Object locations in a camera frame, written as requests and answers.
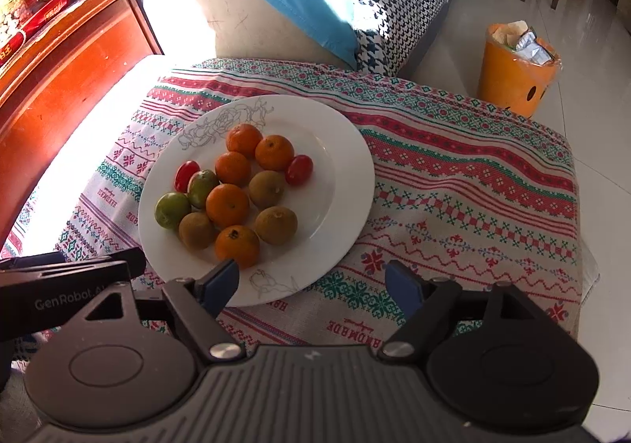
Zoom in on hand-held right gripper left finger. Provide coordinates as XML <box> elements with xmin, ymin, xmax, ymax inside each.
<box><xmin>64</xmin><ymin>258</ymin><xmax>246</xmax><ymax>366</ymax></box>

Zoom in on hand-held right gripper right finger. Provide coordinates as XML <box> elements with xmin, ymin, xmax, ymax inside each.
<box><xmin>379</xmin><ymin>260</ymin><xmax>548</xmax><ymax>366</ymax></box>

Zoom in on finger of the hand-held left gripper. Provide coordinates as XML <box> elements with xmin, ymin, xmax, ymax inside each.
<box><xmin>105</xmin><ymin>247</ymin><xmax>147</xmax><ymax>279</ymax></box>

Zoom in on brown kiwi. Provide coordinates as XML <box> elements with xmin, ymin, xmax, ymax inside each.
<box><xmin>178</xmin><ymin>211</ymin><xmax>216</xmax><ymax>250</ymax></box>
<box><xmin>248</xmin><ymin>170</ymin><xmax>287</xmax><ymax>209</ymax></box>
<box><xmin>255</xmin><ymin>206</ymin><xmax>299</xmax><ymax>247</ymax></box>

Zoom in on green plum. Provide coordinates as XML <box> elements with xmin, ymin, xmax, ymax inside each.
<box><xmin>155</xmin><ymin>193</ymin><xmax>192</xmax><ymax>230</ymax></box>
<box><xmin>187</xmin><ymin>170</ymin><xmax>220</xmax><ymax>210</ymax></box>

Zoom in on red cherry tomato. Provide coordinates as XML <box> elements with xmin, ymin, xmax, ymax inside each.
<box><xmin>285</xmin><ymin>154</ymin><xmax>314</xmax><ymax>186</ymax></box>
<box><xmin>174</xmin><ymin>161</ymin><xmax>200</xmax><ymax>193</ymax></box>

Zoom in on white floral plate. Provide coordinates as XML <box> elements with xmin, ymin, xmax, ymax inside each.
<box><xmin>138</xmin><ymin>95</ymin><xmax>374</xmax><ymax>308</ymax></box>

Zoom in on patterned woven tablecloth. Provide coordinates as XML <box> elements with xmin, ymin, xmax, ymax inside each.
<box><xmin>0</xmin><ymin>57</ymin><xmax>585</xmax><ymax>360</ymax></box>

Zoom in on red wooden cabinet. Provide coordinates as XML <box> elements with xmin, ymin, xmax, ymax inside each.
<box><xmin>0</xmin><ymin>0</ymin><xmax>166</xmax><ymax>247</ymax></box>

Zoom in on orange trash bin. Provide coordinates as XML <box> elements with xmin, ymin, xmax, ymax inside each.
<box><xmin>476</xmin><ymin>21</ymin><xmax>563</xmax><ymax>118</ymax></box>

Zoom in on beige sofa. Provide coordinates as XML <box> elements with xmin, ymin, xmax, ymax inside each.
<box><xmin>143</xmin><ymin>0</ymin><xmax>356</xmax><ymax>71</ymax></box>

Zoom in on silver foil wrappers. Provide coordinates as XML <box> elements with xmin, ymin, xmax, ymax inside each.
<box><xmin>515</xmin><ymin>26</ymin><xmax>558</xmax><ymax>65</ymax></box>

